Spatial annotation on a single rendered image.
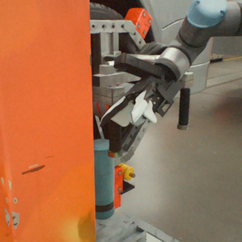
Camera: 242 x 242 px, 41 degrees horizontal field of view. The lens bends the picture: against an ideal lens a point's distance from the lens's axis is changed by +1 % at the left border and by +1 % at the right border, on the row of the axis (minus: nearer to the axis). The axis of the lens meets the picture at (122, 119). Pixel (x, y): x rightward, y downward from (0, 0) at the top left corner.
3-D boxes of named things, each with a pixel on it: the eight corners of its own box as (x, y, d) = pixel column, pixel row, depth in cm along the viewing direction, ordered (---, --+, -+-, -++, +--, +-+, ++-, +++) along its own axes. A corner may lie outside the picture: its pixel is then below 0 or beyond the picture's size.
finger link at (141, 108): (159, 131, 64) (162, 108, 72) (141, 110, 62) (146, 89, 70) (147, 138, 66) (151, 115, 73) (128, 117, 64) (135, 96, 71)
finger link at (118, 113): (112, 140, 78) (142, 116, 77) (96, 122, 76) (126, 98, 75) (112, 134, 81) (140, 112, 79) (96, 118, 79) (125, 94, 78)
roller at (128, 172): (93, 159, 155) (93, 148, 153) (139, 180, 135) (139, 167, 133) (83, 163, 151) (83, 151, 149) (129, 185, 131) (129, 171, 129)
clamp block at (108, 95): (103, 98, 95) (103, 80, 94) (125, 103, 89) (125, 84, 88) (90, 101, 92) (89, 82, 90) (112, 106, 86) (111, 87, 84)
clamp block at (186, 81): (172, 83, 118) (172, 68, 117) (193, 86, 112) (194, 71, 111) (163, 85, 115) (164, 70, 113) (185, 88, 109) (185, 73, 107)
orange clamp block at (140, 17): (129, 38, 127) (138, 19, 128) (144, 39, 122) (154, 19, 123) (119, 28, 122) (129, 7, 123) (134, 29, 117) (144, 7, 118)
